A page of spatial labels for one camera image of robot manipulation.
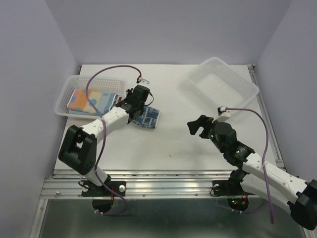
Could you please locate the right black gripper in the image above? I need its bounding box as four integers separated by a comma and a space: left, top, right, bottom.
187, 115, 225, 153

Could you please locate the white and blue printed towel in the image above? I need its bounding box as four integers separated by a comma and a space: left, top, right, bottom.
131, 106, 160, 130

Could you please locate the light blue patterned towel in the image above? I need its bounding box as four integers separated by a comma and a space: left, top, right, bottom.
67, 89, 122, 116

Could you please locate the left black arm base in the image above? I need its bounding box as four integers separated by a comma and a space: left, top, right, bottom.
78, 180, 128, 216

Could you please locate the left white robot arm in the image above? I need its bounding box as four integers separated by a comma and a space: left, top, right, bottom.
58, 85, 151, 195

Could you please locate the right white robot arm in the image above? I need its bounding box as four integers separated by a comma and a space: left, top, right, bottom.
187, 115, 317, 231

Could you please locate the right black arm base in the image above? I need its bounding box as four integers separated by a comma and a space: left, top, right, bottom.
210, 180, 260, 214

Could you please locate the left white plastic basket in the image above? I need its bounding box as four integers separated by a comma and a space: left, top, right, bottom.
54, 75, 127, 120

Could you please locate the white plastic basket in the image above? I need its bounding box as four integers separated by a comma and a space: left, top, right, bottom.
186, 57, 260, 108
54, 75, 127, 120

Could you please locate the right white plastic basket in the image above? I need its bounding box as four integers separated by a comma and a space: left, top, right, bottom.
186, 57, 260, 108

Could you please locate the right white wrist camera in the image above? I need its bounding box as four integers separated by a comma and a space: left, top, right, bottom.
215, 107, 231, 122

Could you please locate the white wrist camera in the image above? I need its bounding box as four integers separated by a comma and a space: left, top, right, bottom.
215, 107, 231, 122
137, 77, 150, 85

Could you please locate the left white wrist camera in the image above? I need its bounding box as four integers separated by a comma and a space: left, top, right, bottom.
137, 77, 150, 85

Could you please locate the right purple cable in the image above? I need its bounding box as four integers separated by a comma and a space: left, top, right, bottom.
222, 107, 275, 224

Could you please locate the purple cable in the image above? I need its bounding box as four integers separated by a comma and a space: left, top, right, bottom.
85, 65, 128, 217
222, 107, 275, 224

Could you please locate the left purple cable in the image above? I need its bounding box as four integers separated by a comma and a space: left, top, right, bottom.
85, 65, 128, 217

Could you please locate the aluminium rail frame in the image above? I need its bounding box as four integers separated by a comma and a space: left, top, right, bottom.
31, 64, 314, 238

